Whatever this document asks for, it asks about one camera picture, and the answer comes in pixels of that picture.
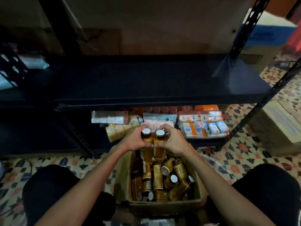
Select row of dark red boxes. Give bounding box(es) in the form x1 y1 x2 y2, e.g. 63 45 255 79
129 106 193 115

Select flat white packet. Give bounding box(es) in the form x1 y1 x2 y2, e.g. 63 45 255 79
142 112 178 123

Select black metal shelf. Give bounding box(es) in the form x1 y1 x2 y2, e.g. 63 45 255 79
38 0 301 153
0 40 95 156

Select row of wet wipe packs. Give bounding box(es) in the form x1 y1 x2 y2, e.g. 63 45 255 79
0 54 50 90

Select tissue packs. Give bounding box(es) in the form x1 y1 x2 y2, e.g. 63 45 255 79
105 117 144 143

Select gold bottles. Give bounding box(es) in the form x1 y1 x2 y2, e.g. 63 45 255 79
131 158 196 202

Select orange carton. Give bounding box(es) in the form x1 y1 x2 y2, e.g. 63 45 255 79
194 104 219 112

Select blue white cashew carton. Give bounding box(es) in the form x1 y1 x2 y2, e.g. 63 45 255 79
237 9 298 74

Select row of pale pink packets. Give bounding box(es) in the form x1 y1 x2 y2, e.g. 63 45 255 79
178 110 223 123

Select person's right hand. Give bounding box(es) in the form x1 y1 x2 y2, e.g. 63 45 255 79
159 124 193 157

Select gold bottle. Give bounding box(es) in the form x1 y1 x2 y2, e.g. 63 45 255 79
140 128 154 163
154 129 167 162

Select printed cardboard box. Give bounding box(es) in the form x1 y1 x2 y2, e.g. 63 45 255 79
114 148 209 217

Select person's left forearm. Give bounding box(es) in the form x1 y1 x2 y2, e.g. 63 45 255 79
35 147 135 226

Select person's left hand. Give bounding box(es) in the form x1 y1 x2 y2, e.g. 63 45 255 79
120 125 150 153

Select stack of pink white boxes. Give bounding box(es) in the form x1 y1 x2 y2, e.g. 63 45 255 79
143 120 177 131

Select person's right forearm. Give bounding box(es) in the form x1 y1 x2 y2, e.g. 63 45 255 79
181 150 278 226

